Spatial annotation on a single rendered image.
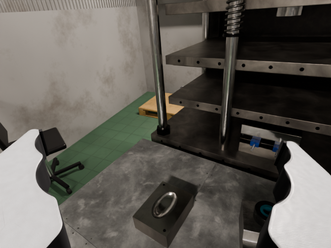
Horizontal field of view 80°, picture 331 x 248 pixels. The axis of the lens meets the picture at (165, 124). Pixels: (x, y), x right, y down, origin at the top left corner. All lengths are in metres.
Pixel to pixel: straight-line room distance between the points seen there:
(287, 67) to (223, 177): 0.56
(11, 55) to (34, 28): 0.39
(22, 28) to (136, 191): 2.08
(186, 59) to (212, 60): 0.14
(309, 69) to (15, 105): 2.43
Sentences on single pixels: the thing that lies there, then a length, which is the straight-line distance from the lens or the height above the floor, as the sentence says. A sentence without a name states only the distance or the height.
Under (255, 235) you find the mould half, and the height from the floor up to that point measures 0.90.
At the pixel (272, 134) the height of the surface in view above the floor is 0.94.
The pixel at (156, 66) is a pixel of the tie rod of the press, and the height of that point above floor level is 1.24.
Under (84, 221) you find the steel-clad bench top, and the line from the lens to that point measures 0.95.
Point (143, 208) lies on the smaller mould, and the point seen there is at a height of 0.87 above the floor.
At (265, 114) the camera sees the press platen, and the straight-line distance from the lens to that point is 1.09.
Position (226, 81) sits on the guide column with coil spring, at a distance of 1.02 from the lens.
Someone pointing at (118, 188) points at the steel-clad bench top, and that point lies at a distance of 1.02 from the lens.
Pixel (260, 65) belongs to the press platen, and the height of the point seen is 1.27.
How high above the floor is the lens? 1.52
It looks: 30 degrees down
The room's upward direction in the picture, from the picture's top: 5 degrees counter-clockwise
